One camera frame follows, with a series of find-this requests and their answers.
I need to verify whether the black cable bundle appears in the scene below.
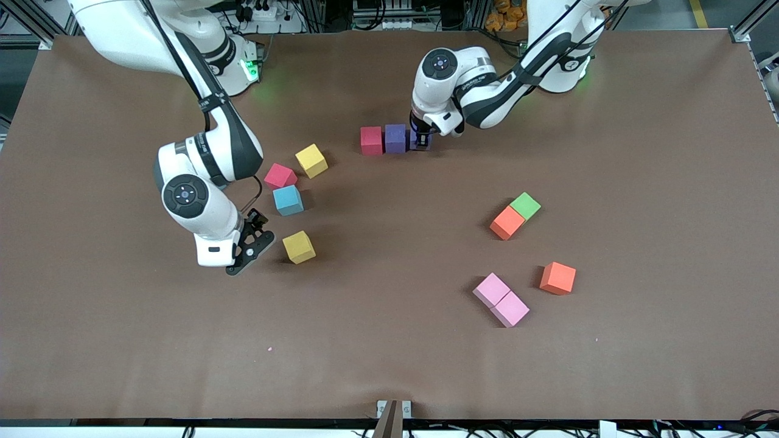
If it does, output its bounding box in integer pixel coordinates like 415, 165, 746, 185
739, 409, 779, 436

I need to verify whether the metal table edge rail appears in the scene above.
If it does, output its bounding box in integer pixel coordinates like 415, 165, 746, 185
746, 41, 779, 125

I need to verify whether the blue foam cube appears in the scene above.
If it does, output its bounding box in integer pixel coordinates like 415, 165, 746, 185
272, 184, 305, 217

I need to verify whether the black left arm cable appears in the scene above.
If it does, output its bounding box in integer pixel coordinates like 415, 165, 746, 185
496, 0, 631, 86

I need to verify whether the pink foam cube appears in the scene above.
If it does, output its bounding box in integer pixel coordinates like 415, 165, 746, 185
472, 273, 512, 308
490, 291, 531, 329

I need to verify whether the yellow foam cube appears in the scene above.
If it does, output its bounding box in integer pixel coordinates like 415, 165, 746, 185
295, 144, 329, 179
282, 230, 317, 265

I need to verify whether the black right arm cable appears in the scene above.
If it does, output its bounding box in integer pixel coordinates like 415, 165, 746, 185
143, 0, 264, 214

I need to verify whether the small metal bracket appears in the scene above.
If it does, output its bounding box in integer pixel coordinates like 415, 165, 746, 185
377, 400, 413, 419

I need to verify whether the brown camera pole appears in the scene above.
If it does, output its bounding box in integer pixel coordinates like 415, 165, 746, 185
372, 400, 404, 438

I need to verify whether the green foam cube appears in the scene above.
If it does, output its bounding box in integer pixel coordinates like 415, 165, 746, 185
509, 192, 542, 221

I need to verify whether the red foam cube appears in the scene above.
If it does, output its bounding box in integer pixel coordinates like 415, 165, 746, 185
360, 126, 384, 156
264, 162, 299, 190

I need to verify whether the orange foam cube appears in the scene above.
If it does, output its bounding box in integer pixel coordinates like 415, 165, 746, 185
539, 262, 577, 296
489, 206, 526, 242

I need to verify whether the bag of oranges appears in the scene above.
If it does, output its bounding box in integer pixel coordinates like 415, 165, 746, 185
485, 0, 530, 32

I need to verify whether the brown table cover sheet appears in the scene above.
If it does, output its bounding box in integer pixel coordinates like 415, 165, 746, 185
0, 29, 779, 422

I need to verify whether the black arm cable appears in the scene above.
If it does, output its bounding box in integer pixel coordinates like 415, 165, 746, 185
143, 0, 264, 214
496, 0, 631, 86

